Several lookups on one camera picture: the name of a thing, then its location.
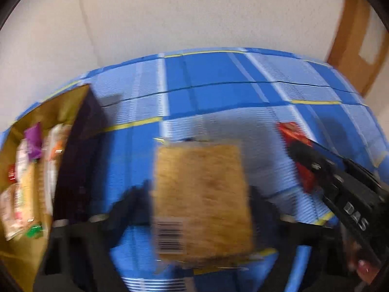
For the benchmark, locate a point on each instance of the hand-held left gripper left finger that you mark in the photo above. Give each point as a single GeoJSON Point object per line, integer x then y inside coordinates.
{"type": "Point", "coordinates": [133, 210]}

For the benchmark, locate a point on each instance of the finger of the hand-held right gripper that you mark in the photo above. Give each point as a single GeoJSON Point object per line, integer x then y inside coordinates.
{"type": "Point", "coordinates": [316, 167]}

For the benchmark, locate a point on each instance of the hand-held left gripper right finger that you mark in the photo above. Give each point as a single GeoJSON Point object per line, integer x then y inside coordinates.
{"type": "Point", "coordinates": [267, 222]}

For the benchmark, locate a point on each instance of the red biscuit snack packet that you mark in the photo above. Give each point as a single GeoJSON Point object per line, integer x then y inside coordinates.
{"type": "Point", "coordinates": [291, 132]}

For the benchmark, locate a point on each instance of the clear oat bar packet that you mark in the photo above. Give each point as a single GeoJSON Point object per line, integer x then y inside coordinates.
{"type": "Point", "coordinates": [200, 194]}

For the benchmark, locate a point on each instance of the dark tin box gold inside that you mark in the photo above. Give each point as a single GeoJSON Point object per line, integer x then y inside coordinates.
{"type": "Point", "coordinates": [76, 158]}

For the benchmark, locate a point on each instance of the clear biscuit packet brown label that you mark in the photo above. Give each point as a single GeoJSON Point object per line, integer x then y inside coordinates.
{"type": "Point", "coordinates": [50, 182]}

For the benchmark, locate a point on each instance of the brown snack packet orange ends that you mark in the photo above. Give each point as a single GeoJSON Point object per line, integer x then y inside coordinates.
{"type": "Point", "coordinates": [57, 152]}

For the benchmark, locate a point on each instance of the yellow cracker packet green ends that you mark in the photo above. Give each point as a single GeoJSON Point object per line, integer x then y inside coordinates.
{"type": "Point", "coordinates": [29, 194]}

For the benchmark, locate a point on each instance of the purple snack packet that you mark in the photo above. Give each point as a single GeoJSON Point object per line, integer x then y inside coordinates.
{"type": "Point", "coordinates": [32, 141]}

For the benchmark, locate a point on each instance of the white floral snack packet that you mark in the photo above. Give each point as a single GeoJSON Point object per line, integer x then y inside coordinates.
{"type": "Point", "coordinates": [10, 213]}

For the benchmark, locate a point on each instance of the white translucent snack packet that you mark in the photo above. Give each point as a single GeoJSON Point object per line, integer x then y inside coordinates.
{"type": "Point", "coordinates": [22, 158]}

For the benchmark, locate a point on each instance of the small red candy packet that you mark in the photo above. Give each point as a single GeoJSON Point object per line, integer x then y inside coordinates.
{"type": "Point", "coordinates": [12, 175]}

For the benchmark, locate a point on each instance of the person's right hand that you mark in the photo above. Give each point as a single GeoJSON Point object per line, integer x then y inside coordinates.
{"type": "Point", "coordinates": [366, 270]}

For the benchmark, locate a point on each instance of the blue plaid tablecloth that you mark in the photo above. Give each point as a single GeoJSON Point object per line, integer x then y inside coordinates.
{"type": "Point", "coordinates": [212, 109]}

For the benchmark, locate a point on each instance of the wooden door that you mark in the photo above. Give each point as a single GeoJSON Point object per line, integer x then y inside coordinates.
{"type": "Point", "coordinates": [349, 36]}

